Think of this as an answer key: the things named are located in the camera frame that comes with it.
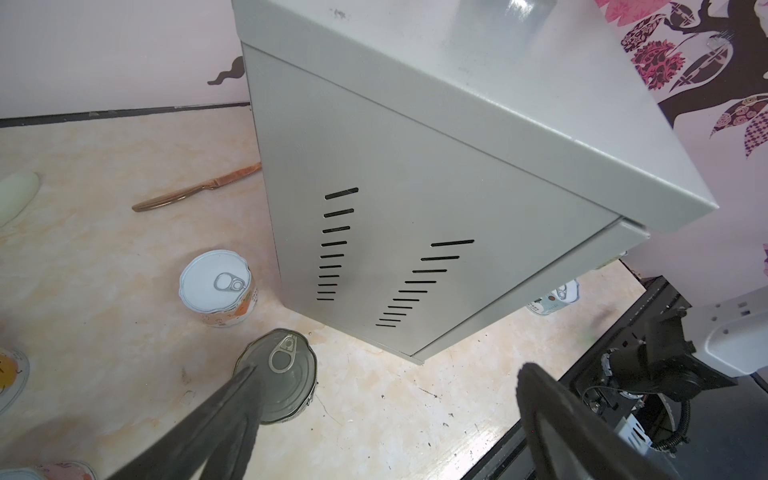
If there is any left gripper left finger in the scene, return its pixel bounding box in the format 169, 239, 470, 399
111, 366, 263, 479

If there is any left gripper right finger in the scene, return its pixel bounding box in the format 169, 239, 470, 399
516, 363, 671, 480

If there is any dark grey tin can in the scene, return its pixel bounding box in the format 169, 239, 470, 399
233, 328, 318, 425

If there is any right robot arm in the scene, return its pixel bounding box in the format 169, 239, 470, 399
579, 287, 767, 454

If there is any light blue white-lid can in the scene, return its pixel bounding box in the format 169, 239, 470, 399
526, 280, 580, 316

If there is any orange label white-lid can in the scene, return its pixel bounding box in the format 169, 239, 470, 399
178, 249, 258, 328

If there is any pink label white-lid can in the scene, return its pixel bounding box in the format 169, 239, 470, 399
1, 461, 98, 480

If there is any yellow label white-lid can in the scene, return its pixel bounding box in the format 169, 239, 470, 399
0, 348, 30, 414

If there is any copper table knife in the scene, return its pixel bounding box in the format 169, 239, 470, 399
132, 163, 262, 213

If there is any grey metal cabinet box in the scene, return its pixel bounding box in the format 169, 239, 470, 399
233, 1, 717, 363

